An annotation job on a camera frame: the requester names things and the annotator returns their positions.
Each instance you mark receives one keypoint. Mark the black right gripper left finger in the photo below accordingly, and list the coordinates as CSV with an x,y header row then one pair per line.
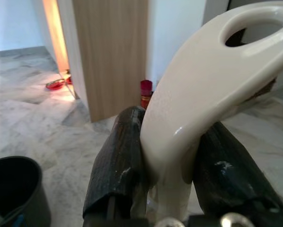
x,y
115,153

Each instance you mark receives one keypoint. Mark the red plate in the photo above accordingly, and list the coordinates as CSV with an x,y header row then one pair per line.
x,y
68,80
55,85

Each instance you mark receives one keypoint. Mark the light wood cabinet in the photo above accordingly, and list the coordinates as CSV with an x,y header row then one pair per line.
x,y
108,59

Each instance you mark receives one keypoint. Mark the red bottle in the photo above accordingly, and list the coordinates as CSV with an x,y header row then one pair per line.
x,y
145,88

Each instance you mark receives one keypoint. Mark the black round container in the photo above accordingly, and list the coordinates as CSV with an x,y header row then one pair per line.
x,y
16,184

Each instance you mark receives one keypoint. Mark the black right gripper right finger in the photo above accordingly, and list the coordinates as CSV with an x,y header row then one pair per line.
x,y
226,170

